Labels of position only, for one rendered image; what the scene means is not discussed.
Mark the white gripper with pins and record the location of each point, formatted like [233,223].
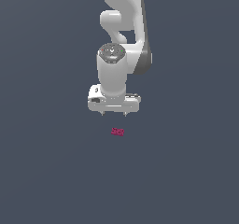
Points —
[114,102]

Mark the small magenta block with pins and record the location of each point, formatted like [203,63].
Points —
[117,131]

